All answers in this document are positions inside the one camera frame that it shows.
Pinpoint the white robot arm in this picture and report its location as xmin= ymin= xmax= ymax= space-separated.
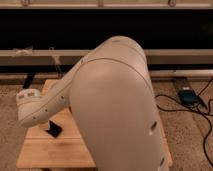
xmin=16 ymin=36 xmax=169 ymax=171

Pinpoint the black eraser block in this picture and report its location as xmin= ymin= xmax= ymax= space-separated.
xmin=47 ymin=121 xmax=62 ymax=138

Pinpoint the black cable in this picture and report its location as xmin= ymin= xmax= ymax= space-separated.
xmin=154 ymin=78 xmax=213 ymax=168

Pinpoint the wooden table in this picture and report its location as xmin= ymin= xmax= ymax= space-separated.
xmin=16 ymin=78 xmax=173 ymax=169

